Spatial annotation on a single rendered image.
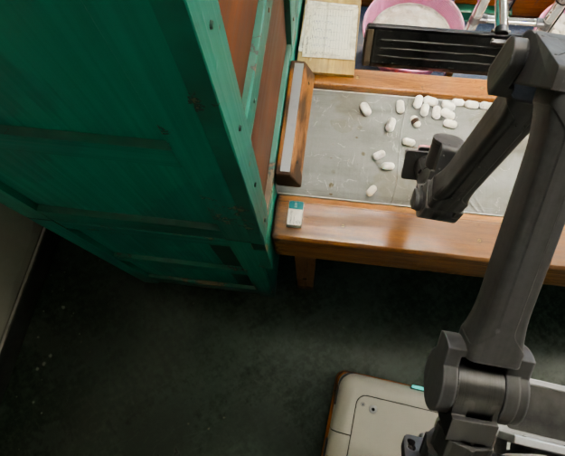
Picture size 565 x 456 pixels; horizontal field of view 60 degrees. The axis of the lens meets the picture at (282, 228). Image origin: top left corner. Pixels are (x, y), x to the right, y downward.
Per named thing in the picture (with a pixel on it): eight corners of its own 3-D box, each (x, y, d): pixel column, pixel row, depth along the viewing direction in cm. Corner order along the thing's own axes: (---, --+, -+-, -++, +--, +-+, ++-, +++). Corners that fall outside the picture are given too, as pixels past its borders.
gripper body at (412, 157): (405, 147, 102) (409, 162, 96) (455, 151, 102) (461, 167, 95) (400, 175, 106) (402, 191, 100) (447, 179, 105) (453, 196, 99)
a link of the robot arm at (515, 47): (514, 62, 51) (618, 80, 51) (514, 21, 53) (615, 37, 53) (404, 220, 91) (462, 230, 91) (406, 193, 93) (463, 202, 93)
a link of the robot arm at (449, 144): (411, 213, 89) (458, 222, 89) (429, 156, 83) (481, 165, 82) (405, 182, 99) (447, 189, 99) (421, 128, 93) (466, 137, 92)
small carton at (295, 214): (301, 228, 116) (301, 225, 114) (286, 226, 116) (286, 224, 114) (304, 204, 118) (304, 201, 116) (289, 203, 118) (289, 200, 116)
